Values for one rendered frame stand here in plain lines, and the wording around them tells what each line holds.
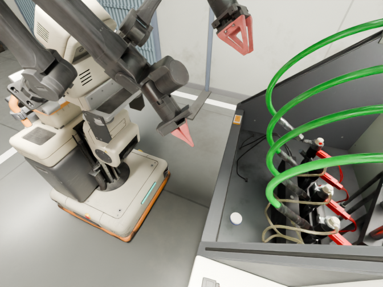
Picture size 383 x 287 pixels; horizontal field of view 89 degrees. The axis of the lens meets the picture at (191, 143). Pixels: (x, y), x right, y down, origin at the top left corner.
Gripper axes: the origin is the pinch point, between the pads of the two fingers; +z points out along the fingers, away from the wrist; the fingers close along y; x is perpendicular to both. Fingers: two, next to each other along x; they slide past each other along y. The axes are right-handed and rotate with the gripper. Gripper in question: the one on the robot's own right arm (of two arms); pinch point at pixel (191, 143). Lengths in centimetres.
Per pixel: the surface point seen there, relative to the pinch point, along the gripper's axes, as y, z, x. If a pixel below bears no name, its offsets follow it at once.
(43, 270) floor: -137, 36, 46
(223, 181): 0.8, 19.2, 5.6
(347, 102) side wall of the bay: 56, 27, 23
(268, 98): 23.4, 0.4, -0.3
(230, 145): 9.1, 15.7, 19.9
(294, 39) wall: 119, 18, 163
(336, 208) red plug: 21.7, 26.9, -15.4
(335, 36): 36.6, -6.2, -9.9
